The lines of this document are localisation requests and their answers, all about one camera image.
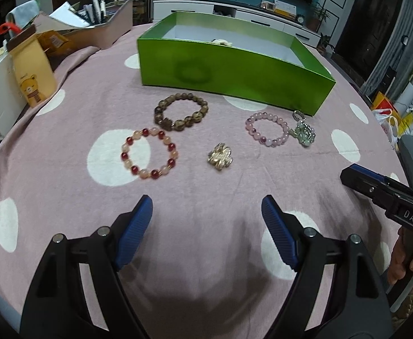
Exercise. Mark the pink organizer box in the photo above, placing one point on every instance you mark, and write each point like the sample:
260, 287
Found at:
111, 31

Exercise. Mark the tall potted plant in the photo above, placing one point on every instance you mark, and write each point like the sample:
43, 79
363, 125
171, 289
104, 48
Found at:
319, 16

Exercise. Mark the yellow bear paper bag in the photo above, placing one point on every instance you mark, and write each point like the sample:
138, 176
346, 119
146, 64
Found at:
33, 74

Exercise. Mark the person's right hand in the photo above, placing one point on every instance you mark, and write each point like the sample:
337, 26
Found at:
398, 257

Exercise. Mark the green cardboard box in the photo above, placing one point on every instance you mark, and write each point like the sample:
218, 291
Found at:
227, 74

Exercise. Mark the small potted plant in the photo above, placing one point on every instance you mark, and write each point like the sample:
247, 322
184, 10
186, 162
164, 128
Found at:
325, 44

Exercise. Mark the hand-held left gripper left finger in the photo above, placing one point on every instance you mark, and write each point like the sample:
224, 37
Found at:
135, 229

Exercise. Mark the grey striped curtain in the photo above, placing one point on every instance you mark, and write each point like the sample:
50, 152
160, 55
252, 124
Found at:
400, 42

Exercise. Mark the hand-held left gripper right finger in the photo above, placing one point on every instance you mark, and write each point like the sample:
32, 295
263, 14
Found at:
278, 229

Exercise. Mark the black alarm clock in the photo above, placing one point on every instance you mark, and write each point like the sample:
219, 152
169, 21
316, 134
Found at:
300, 19

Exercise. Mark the yellow shopping bag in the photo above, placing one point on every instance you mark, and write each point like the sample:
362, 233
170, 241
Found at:
382, 100

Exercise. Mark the grey cloth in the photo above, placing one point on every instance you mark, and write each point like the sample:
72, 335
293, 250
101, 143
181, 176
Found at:
23, 12

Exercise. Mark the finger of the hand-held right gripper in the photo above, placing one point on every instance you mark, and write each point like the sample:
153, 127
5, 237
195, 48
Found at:
365, 180

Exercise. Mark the bunch of pens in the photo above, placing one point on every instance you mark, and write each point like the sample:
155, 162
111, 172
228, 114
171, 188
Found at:
95, 7

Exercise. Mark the white paper booklet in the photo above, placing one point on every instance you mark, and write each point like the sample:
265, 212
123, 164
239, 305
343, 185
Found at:
67, 16

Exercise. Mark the orange snack packet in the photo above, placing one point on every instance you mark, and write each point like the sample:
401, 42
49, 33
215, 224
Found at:
53, 40

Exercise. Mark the grey chair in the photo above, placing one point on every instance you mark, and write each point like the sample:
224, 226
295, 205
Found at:
412, 162

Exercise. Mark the white desk calendar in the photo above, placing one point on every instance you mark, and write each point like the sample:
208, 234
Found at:
285, 7

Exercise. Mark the white plastic bag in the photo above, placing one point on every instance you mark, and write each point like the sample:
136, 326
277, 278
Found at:
388, 127

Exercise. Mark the pink polka-dot tablecloth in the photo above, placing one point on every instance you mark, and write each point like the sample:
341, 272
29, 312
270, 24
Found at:
199, 190

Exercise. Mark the cream white wristwatch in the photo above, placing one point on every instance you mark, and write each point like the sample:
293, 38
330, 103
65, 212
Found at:
220, 41

